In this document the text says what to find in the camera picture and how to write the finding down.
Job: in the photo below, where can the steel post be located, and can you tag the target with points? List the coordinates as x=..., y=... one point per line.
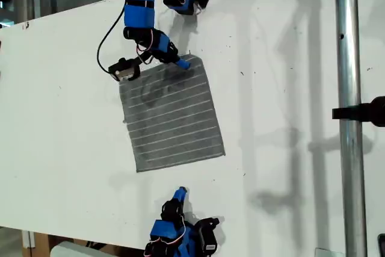
x=349, y=58

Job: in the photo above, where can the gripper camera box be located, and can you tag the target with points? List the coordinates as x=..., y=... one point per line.
x=209, y=239
x=123, y=69

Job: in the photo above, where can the white rounded object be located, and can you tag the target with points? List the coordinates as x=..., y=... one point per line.
x=69, y=251

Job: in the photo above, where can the black device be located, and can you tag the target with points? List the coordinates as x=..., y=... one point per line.
x=382, y=246

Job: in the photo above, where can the black post clamp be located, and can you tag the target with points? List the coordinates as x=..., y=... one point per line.
x=361, y=112

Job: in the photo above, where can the camera black stalk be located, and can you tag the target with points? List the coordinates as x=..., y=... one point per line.
x=144, y=56
x=210, y=222

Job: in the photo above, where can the grey striped towel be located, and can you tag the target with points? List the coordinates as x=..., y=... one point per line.
x=171, y=118

